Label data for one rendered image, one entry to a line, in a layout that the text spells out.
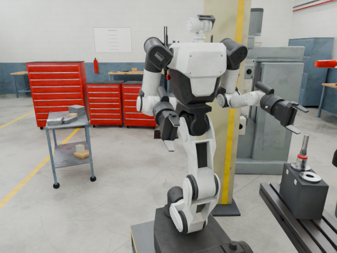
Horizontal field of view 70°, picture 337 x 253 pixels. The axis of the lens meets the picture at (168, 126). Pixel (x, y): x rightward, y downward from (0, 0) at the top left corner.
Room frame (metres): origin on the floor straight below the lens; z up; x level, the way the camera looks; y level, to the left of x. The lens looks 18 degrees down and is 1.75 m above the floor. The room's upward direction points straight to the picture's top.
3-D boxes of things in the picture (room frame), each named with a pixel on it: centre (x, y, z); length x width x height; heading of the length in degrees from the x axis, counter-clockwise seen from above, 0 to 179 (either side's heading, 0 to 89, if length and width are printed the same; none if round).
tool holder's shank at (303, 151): (1.11, -0.68, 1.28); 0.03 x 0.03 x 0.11
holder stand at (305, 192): (1.06, -0.68, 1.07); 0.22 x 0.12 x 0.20; 175
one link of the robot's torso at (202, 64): (1.33, -0.13, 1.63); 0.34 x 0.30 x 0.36; 109
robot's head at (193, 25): (1.27, -0.15, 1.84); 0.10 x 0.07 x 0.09; 109
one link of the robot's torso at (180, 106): (1.35, -0.12, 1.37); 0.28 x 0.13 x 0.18; 19
